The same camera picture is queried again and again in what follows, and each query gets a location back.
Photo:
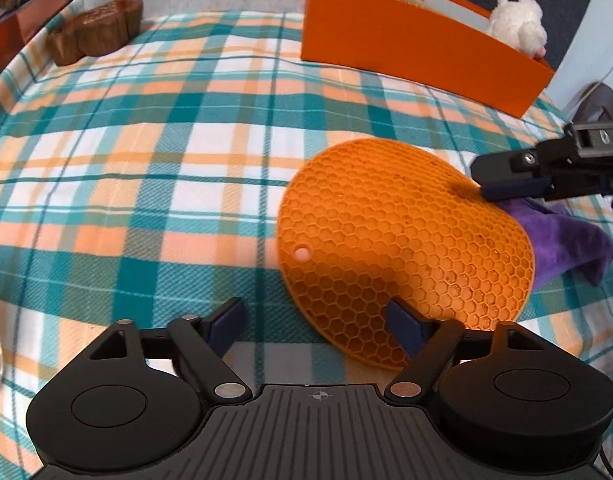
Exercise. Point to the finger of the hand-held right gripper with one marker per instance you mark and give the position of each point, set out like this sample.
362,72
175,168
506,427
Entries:
516,190
503,165

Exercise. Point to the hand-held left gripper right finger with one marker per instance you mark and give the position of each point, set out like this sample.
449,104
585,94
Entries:
404,327

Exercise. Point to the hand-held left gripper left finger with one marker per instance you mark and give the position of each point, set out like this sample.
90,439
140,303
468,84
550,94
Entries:
226,322

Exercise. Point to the purple cloth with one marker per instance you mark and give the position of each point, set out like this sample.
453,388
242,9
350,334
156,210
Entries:
566,240

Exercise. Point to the orange honeycomb silicone mat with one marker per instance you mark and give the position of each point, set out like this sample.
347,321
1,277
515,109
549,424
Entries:
386,230

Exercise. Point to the white plush toy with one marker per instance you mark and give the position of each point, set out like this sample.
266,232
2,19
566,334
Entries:
516,25

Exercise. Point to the orange cardboard box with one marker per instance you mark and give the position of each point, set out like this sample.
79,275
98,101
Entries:
386,35

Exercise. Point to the dark brown chair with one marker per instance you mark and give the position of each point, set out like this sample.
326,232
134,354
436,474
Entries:
603,102

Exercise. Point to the plaid blanket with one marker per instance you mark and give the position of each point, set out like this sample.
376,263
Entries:
136,160

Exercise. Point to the carved wooden ornament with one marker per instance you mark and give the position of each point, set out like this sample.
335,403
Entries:
96,32

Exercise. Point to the copper reflective panel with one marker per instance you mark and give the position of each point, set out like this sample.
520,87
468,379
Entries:
41,10

